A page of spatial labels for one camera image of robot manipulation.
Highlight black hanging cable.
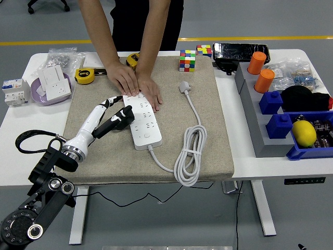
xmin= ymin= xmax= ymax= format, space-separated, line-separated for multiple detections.
xmin=235 ymin=181 xmax=244 ymax=250

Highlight yellow tape measure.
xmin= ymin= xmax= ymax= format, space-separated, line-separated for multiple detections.
xmin=74 ymin=68 xmax=96 ymax=85
xmin=126 ymin=52 xmax=141 ymax=70

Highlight white power strip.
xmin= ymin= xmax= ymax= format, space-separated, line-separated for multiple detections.
xmin=122 ymin=91 xmax=162 ymax=151

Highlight blue plastic bin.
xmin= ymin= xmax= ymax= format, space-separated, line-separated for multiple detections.
xmin=283 ymin=110 xmax=333 ymax=161

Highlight white wall socket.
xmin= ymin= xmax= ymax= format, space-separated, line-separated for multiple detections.
xmin=44 ymin=78 xmax=72 ymax=102

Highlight white power cord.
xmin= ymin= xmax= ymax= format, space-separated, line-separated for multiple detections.
xmin=147 ymin=88 xmax=208 ymax=187

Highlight grey-brown mat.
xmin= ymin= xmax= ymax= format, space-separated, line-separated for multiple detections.
xmin=62 ymin=55 xmax=235 ymax=186

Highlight metal bracket under table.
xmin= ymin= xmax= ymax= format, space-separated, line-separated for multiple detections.
xmin=221 ymin=181 xmax=244 ymax=195

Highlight white circuit breaker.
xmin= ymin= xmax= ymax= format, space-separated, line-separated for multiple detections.
xmin=2 ymin=78 xmax=31 ymax=107

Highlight orange cylinder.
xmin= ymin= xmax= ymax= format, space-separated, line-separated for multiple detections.
xmin=254 ymin=69 xmax=276 ymax=94
xmin=247 ymin=51 xmax=267 ymax=76

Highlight small colourful puzzle cube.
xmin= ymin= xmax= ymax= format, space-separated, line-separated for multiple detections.
xmin=196 ymin=44 xmax=213 ymax=58

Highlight grey stepped block holder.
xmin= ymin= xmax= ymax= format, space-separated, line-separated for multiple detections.
xmin=234 ymin=62 xmax=296 ymax=158

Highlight thin black cable wavy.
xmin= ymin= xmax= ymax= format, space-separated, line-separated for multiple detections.
xmin=72 ymin=181 xmax=219 ymax=208

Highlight clear bag of screws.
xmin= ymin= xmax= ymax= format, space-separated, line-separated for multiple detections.
xmin=46 ymin=47 xmax=86 ymax=70

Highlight blue block with stud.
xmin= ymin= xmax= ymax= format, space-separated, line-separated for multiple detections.
xmin=259 ymin=90 xmax=284 ymax=115
xmin=265 ymin=114 xmax=294 ymax=140

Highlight black table control panel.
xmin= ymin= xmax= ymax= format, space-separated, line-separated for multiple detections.
xmin=284 ymin=177 xmax=326 ymax=185

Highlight black plug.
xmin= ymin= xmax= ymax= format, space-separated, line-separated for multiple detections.
xmin=114 ymin=111 xmax=136 ymax=131

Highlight black glossy device with stand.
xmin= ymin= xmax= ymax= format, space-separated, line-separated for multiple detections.
xmin=212 ymin=42 xmax=271 ymax=76

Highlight yellow lemon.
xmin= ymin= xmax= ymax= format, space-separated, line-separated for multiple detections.
xmin=291 ymin=120 xmax=317 ymax=148

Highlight purple plate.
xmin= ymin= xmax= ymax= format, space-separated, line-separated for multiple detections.
xmin=30 ymin=72 xmax=72 ymax=107

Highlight person's right hand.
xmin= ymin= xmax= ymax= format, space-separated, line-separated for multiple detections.
xmin=105 ymin=61 xmax=140 ymax=96

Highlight clear bags of components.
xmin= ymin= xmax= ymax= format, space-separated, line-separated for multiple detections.
xmin=265 ymin=57 xmax=325 ymax=92

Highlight large colourful puzzle cube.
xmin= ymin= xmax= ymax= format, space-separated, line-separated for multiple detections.
xmin=178 ymin=49 xmax=197 ymax=73

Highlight white table leg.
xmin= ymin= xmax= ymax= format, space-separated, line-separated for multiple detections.
xmin=69 ymin=186 xmax=89 ymax=246
xmin=251 ymin=180 xmax=276 ymax=237

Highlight white cord plug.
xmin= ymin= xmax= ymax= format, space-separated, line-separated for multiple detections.
xmin=178 ymin=80 xmax=192 ymax=94

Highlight person's torso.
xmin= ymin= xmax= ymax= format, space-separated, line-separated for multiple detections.
xmin=110 ymin=0 xmax=184 ymax=53

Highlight black office chair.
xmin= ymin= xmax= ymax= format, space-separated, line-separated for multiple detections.
xmin=27 ymin=0 xmax=71 ymax=15

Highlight person's left hand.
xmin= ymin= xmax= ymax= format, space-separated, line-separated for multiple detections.
xmin=136 ymin=71 xmax=164 ymax=113

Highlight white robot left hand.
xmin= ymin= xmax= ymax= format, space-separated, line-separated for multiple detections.
xmin=61 ymin=95 xmax=136 ymax=157

